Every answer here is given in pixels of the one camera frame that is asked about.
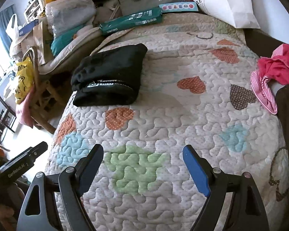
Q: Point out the light blue shapes box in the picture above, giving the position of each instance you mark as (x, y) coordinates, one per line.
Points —
(178, 7)

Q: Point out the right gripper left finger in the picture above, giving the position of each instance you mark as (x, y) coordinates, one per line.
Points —
(39, 210)

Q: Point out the blue cardboard box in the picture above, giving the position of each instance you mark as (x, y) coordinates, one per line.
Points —
(28, 27)

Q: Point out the clear plastic wrapped bedding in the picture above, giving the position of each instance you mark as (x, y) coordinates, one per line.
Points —
(63, 15)

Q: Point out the brown paper bag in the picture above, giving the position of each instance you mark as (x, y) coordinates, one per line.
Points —
(36, 39)

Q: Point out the blue curtain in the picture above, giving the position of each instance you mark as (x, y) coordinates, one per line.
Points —
(5, 16)

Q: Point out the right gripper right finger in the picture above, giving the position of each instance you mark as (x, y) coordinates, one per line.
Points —
(246, 211)

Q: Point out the dark wooden chair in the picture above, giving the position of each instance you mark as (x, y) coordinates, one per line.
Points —
(7, 117)

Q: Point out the yellow bear plastic bag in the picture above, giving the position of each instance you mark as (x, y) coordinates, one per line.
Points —
(25, 76)

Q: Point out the white small shelf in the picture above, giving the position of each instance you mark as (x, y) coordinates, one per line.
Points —
(34, 9)

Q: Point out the heart pattern quilt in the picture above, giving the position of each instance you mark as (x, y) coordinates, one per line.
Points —
(195, 89)

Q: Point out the teal pillow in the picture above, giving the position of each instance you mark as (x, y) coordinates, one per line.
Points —
(60, 42)

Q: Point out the beige lounge chair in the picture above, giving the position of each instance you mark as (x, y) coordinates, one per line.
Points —
(69, 58)

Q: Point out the green long box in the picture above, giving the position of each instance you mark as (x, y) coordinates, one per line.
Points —
(150, 16)

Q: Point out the pink red clothes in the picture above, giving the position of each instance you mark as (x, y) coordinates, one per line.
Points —
(274, 68)

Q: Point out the black pants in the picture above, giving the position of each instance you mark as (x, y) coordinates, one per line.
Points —
(109, 78)

